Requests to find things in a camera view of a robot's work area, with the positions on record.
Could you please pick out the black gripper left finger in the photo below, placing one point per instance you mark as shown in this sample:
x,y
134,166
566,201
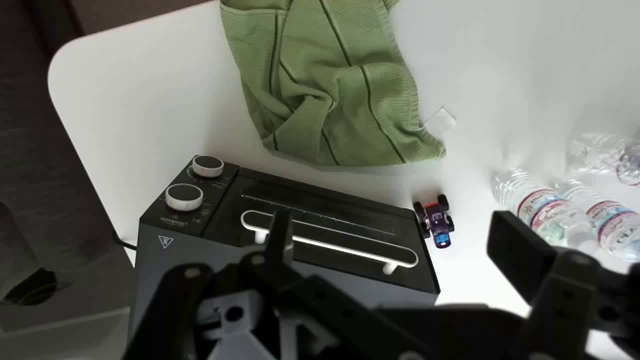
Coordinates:
x,y
201,300

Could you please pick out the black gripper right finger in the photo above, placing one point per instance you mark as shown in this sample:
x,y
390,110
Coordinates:
x,y
572,300

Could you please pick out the black toaster oven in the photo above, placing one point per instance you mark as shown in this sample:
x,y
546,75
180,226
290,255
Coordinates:
x,y
167,247

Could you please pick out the silver black oven knob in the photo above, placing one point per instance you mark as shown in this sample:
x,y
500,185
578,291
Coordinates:
x,y
185,197
206,166

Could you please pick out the clear water bottle red label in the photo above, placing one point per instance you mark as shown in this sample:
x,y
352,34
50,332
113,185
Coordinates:
x,y
540,207
613,226

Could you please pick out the small purple toy car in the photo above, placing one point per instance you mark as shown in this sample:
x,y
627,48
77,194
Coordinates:
x,y
436,219

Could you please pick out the small white paper scrap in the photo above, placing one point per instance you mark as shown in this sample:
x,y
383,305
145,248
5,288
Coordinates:
x,y
445,114

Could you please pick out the green striped towel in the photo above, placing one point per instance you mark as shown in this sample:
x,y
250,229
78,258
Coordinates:
x,y
320,81

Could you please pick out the dark brown couch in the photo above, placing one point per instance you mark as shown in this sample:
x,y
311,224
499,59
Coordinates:
x,y
32,100

